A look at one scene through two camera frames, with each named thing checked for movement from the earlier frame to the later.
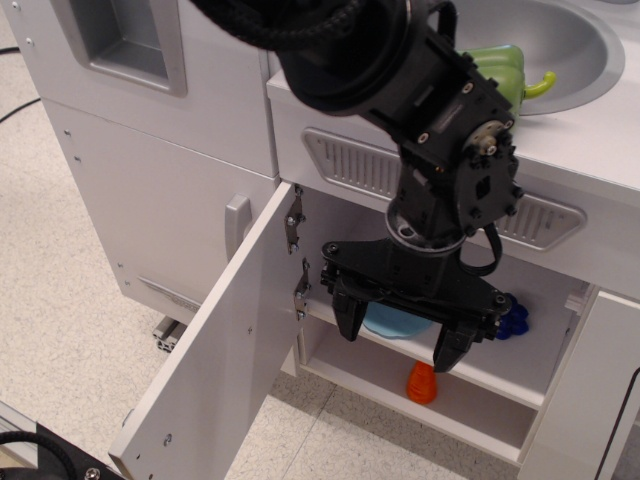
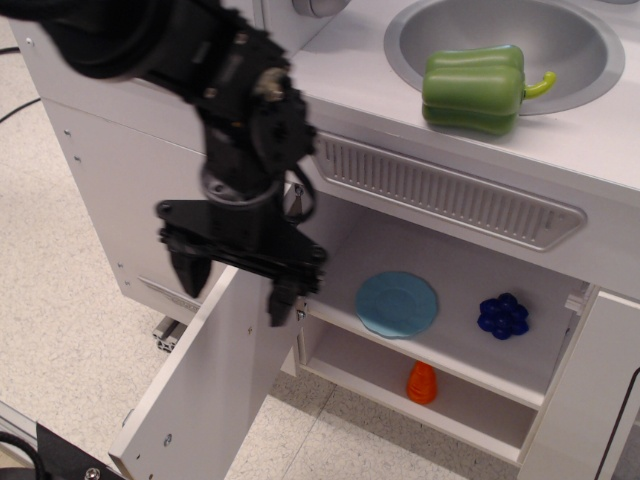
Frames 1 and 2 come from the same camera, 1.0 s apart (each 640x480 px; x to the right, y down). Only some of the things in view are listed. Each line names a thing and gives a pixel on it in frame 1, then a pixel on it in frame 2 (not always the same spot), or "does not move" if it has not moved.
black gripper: (442, 287) -> (243, 222)
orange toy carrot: (422, 383) does not move
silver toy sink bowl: (579, 41) does not move
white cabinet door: (196, 418) does not move
